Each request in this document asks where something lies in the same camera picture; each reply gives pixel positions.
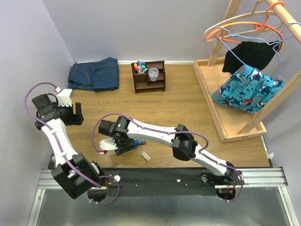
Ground black garment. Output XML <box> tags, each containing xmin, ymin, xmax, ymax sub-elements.
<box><xmin>222</xmin><ymin>41</ymin><xmax>279</xmax><ymax>74</ymax></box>

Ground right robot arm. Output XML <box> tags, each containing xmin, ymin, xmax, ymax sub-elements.
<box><xmin>98</xmin><ymin>114</ymin><xmax>244</xmax><ymax>185</ymax></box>

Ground orange plastic hanger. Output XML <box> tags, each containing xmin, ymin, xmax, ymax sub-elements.
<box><xmin>206</xmin><ymin>1</ymin><xmax>285</xmax><ymax>53</ymax></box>

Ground wrist white camera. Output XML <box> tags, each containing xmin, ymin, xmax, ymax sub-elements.
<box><xmin>55</xmin><ymin>87</ymin><xmax>73</xmax><ymax>107</ymax></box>
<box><xmin>99</xmin><ymin>137</ymin><xmax>118</xmax><ymax>154</ymax></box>

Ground beige eraser block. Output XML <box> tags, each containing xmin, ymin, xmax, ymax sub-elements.
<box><xmin>141</xmin><ymin>152</ymin><xmax>151</xmax><ymax>161</ymax></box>

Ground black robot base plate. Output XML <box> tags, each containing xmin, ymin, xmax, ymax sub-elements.
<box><xmin>77</xmin><ymin>167</ymin><xmax>245</xmax><ymax>197</ymax></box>

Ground blue shark print shorts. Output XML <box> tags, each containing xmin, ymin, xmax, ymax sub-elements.
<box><xmin>212</xmin><ymin>65</ymin><xmax>284</xmax><ymax>113</ymax></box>

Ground aluminium frame rail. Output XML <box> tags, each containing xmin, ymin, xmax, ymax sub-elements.
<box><xmin>28</xmin><ymin>167</ymin><xmax>298</xmax><ymax>226</ymax></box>

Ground folded blue jeans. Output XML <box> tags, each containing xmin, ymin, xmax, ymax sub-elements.
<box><xmin>68</xmin><ymin>57</ymin><xmax>119</xmax><ymax>92</ymax></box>

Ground blue and grey glue stick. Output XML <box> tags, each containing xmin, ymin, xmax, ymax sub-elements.
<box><xmin>135</xmin><ymin>139</ymin><xmax>146</xmax><ymax>146</ymax></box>

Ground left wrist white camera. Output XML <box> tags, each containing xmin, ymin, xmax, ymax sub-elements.
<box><xmin>55</xmin><ymin>87</ymin><xmax>73</xmax><ymax>107</ymax></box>

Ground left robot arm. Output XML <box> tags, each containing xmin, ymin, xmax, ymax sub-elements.
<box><xmin>32</xmin><ymin>94</ymin><xmax>104</xmax><ymax>199</ymax></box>

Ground light blue wire hanger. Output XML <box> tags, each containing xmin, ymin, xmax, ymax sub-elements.
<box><xmin>216</xmin><ymin>26</ymin><xmax>293</xmax><ymax>81</ymax></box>

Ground wooden clothes rack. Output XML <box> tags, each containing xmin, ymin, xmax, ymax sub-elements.
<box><xmin>193</xmin><ymin>0</ymin><xmax>301</xmax><ymax>142</ymax></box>

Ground clear round pin container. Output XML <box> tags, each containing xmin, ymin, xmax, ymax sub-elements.
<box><xmin>148</xmin><ymin>68</ymin><xmax>159</xmax><ymax>81</ymax></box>

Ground wooden clothes hanger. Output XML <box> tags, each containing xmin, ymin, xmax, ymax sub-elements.
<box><xmin>202</xmin><ymin>0</ymin><xmax>289</xmax><ymax>43</ymax></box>

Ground brown wooden desk organizer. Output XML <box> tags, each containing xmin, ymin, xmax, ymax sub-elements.
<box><xmin>131</xmin><ymin>60</ymin><xmax>166</xmax><ymax>94</ymax></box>

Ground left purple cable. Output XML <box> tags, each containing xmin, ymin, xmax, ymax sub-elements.
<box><xmin>24</xmin><ymin>81</ymin><xmax>121</xmax><ymax>205</ymax></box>

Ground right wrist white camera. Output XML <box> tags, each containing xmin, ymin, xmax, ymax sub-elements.
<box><xmin>99</xmin><ymin>137</ymin><xmax>118</xmax><ymax>154</ymax></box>

